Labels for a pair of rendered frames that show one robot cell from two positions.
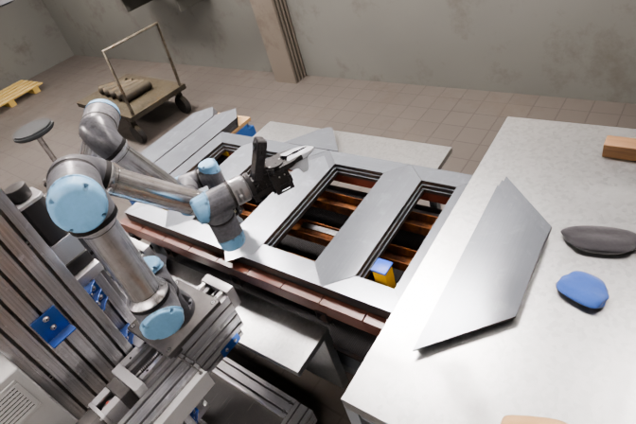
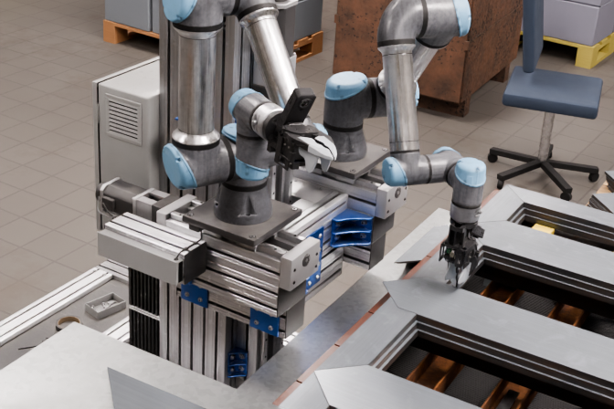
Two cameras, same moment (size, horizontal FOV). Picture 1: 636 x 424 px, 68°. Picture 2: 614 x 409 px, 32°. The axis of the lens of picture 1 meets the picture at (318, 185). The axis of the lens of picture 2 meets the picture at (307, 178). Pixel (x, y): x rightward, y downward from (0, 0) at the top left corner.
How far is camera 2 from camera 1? 1.91 m
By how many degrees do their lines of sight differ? 63
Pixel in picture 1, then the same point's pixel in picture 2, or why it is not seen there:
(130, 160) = (387, 64)
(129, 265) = (184, 84)
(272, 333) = (292, 375)
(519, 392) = not seen: outside the picture
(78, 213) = not seen: outside the picture
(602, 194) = not seen: outside the picture
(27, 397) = (137, 128)
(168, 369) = (185, 235)
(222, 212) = (240, 120)
